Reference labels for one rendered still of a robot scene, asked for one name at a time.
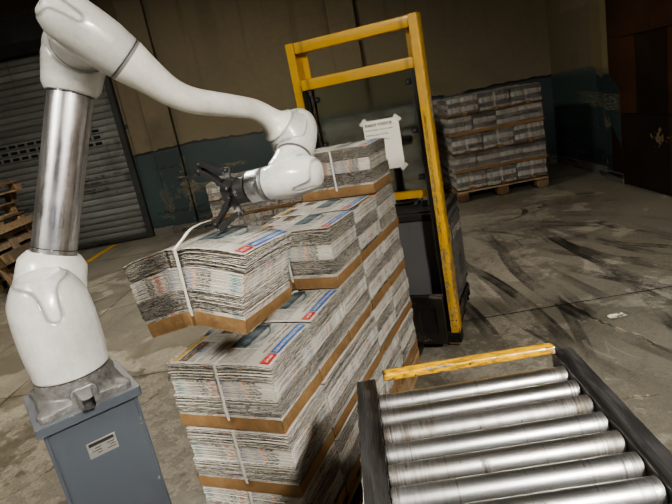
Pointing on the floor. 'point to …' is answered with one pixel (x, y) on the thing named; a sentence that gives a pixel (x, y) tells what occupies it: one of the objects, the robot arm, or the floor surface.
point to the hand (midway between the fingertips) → (191, 201)
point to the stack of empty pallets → (9, 213)
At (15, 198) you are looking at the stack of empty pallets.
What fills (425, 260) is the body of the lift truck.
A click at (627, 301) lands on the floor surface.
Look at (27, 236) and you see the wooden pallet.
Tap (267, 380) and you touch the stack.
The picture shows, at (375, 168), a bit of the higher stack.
